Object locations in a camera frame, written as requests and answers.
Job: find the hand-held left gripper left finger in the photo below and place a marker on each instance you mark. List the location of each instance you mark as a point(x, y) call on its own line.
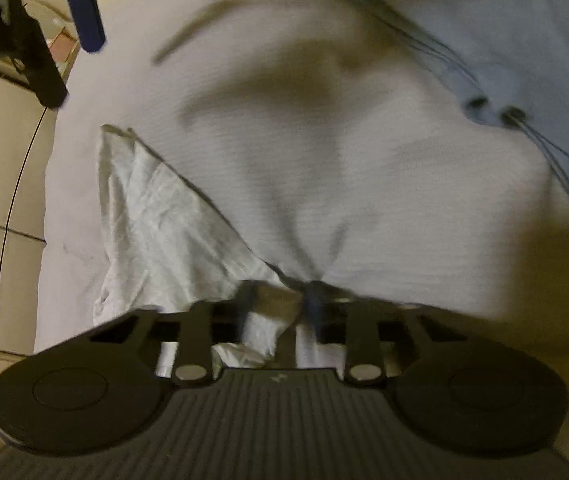
point(247, 310)

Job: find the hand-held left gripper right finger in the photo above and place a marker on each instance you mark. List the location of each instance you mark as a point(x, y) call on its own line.
point(317, 310)

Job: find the white garment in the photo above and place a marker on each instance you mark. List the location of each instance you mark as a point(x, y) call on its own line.
point(164, 230)

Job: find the blue garment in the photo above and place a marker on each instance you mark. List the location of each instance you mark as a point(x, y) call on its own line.
point(514, 35)

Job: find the bed with white sheet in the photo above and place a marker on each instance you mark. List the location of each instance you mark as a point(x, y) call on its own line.
point(364, 185)

